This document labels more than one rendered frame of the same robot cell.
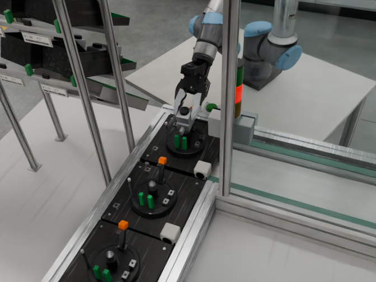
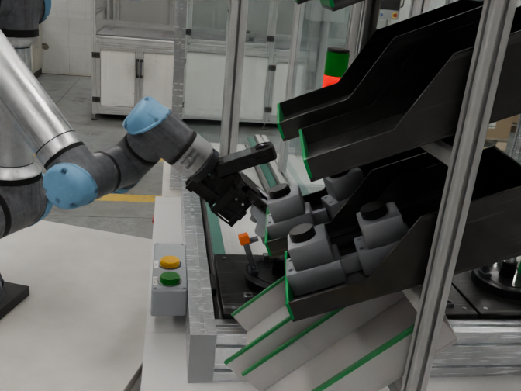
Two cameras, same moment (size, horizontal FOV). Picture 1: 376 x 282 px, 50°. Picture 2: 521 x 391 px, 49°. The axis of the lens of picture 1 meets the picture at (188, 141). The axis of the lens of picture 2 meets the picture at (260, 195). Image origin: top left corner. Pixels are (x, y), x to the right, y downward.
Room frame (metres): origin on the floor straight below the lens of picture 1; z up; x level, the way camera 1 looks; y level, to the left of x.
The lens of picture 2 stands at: (1.61, 0.81, 1.52)
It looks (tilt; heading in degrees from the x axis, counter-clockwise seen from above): 20 degrees down; 235
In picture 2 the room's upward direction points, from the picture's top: 6 degrees clockwise
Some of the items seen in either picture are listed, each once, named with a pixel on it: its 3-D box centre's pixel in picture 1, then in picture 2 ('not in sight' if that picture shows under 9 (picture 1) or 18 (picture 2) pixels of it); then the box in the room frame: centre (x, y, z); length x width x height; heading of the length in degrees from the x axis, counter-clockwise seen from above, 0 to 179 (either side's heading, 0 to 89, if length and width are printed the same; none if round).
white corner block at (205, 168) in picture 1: (202, 170); not in sight; (0.86, -0.04, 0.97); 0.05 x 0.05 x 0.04; 66
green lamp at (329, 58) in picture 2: not in sight; (336, 64); (0.80, -0.12, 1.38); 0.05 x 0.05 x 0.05
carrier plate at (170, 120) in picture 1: (186, 145); (277, 285); (0.99, 0.01, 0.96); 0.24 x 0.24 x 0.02; 66
